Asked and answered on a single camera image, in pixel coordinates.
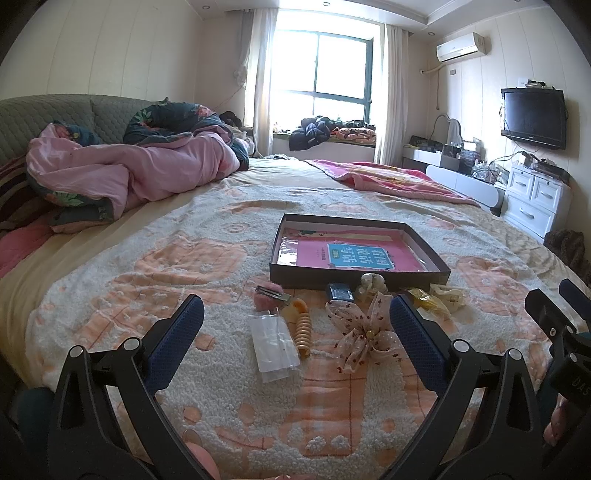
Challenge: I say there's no yellow item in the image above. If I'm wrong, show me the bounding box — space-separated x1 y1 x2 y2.
408 288 451 320

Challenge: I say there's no dotted sheer fabric bow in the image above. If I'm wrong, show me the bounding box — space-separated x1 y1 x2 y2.
325 293 402 374

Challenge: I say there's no pearl hair accessory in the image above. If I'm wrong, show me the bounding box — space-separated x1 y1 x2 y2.
356 273 388 300

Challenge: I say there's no blue small box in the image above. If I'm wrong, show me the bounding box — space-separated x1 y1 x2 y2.
325 283 355 303

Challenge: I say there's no clear plastic zip bag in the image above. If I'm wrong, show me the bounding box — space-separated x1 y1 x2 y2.
249 311 301 384

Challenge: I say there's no orange spiral hair tie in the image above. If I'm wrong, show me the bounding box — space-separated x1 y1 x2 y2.
281 297 315 361

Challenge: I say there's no pink fluffy hair clip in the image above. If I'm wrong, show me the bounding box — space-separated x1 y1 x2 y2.
253 283 291 311

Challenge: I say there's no left human hand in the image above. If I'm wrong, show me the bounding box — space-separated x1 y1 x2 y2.
185 442 221 480

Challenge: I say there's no white drawer cabinet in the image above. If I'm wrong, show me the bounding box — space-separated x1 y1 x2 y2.
501 164 572 243

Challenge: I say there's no white low desk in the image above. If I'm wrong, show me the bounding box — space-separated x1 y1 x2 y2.
403 146 504 217

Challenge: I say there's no right white curtain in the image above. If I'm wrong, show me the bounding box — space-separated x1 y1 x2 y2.
374 24 410 166

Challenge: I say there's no white curtain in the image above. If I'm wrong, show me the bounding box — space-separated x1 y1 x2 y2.
235 8 279 157
374 24 410 166

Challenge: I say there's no pink red blanket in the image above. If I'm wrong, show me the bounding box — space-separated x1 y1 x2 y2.
305 159 478 206

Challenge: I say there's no dark shallow cardboard box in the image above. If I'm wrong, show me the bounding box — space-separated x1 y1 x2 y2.
270 214 451 290

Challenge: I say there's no pink book with blue label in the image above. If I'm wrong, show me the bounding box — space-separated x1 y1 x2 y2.
274 229 427 272

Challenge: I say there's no pink floral duvet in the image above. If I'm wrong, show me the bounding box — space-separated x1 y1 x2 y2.
26 101 249 233

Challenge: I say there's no white air conditioner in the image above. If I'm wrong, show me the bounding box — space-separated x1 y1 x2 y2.
436 32 487 63

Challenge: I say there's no dark clothes pile on sill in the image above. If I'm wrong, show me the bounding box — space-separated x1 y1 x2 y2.
288 116 377 151

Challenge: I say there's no green quilted headboard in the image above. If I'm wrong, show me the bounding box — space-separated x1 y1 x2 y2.
0 94 151 164

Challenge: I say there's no left white curtain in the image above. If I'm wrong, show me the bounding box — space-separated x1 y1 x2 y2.
235 8 279 157

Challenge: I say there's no black wall television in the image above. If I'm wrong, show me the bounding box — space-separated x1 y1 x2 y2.
501 88 568 150

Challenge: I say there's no window with teal frame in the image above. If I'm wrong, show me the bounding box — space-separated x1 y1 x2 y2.
270 30 374 130

